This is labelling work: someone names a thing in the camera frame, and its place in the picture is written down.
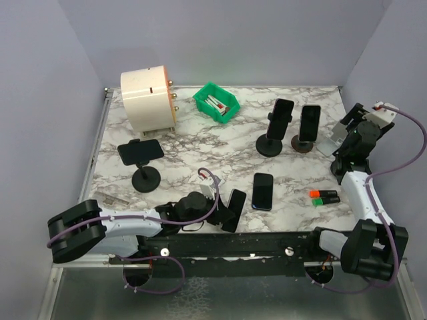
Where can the black tripod phone stand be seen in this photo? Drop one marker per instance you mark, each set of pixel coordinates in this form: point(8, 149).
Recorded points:
point(340, 166)

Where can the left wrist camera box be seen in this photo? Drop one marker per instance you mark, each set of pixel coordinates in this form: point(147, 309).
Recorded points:
point(208, 186)

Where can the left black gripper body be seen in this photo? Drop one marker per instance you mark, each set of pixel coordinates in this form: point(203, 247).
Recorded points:
point(210, 204)

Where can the purple phone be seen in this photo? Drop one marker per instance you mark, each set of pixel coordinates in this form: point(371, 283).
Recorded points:
point(279, 119)

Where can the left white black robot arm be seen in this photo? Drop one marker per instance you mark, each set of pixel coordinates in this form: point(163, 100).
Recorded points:
point(87, 227)

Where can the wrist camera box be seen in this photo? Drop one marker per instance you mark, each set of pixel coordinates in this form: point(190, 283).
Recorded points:
point(382, 115)
point(208, 186)

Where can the green plastic bin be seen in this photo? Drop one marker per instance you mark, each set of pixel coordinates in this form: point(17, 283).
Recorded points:
point(221, 94)

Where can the left black phone stand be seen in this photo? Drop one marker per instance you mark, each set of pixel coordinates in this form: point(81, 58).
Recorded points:
point(146, 179)

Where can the phone on left stand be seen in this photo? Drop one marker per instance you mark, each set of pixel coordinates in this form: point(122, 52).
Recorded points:
point(136, 151)

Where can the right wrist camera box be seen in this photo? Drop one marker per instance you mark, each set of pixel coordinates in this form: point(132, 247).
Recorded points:
point(382, 115)

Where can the cream cylindrical drum device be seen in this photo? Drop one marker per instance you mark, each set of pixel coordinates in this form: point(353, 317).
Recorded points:
point(147, 99)

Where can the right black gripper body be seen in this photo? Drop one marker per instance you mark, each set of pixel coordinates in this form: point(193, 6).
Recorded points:
point(343, 150)

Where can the orange cap marker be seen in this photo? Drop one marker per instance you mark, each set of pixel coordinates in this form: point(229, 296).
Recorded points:
point(323, 193)

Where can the white markers in bin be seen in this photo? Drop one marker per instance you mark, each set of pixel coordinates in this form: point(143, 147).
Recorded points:
point(217, 104)

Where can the black round base phone stand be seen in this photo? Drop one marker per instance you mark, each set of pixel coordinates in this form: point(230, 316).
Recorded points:
point(268, 147)

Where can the black front mounting rail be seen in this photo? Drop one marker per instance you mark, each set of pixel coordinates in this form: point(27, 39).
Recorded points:
point(228, 255)

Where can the green cap marker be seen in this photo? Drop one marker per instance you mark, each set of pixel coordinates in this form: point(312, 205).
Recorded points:
point(320, 201)

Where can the black phone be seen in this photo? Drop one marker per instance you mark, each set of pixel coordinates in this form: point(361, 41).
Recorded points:
point(262, 193)

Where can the dark phone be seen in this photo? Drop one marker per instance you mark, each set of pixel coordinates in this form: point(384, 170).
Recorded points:
point(309, 123)

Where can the silver phone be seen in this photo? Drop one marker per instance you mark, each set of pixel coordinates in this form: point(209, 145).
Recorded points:
point(235, 205)

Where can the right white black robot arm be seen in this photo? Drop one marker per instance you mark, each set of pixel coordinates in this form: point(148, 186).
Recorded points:
point(375, 246)

